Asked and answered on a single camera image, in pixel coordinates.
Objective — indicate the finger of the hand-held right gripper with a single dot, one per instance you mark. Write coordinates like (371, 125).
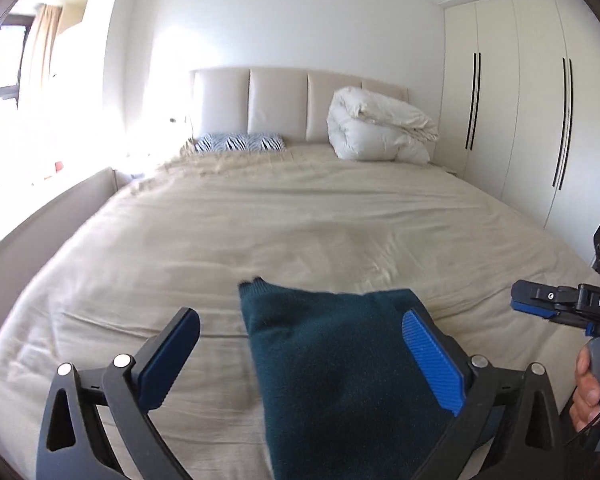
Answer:
(530, 291)
(540, 311)

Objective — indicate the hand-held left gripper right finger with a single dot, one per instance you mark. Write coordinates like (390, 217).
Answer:
(430, 360)

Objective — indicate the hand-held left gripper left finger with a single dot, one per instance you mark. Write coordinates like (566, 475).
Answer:
(170, 355)

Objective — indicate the dark teal knitted sweater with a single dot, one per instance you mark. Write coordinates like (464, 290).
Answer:
(340, 360)

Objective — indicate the person's right hand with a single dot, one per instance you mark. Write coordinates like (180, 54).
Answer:
(582, 385)

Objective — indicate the bed with beige sheet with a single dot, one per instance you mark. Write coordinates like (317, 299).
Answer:
(280, 220)

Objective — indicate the white folded duvet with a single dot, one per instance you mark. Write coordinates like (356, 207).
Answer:
(375, 130)

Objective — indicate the zebra print pillow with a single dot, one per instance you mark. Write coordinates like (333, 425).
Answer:
(240, 142)

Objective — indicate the beige padded headboard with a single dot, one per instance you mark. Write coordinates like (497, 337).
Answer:
(277, 105)

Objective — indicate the beige curtain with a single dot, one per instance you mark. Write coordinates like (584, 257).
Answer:
(42, 50)

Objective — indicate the dark framed window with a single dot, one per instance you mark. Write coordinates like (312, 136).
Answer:
(2, 60)

